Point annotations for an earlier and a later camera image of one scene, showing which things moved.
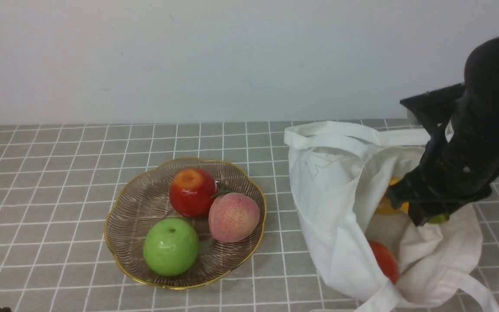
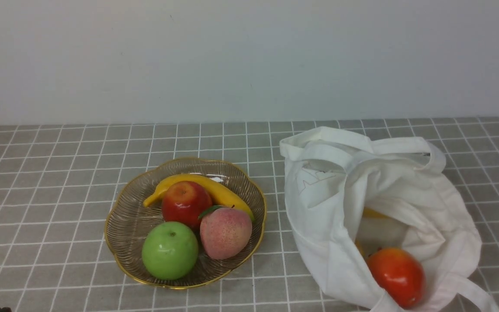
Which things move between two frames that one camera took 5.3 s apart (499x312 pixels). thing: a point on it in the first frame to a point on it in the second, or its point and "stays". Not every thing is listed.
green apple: x=170 y=247 stays
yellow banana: x=385 y=207 to x=368 y=212
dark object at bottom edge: x=4 y=309 stays
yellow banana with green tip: x=439 y=219 to x=222 y=194
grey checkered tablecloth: x=41 y=194 stays
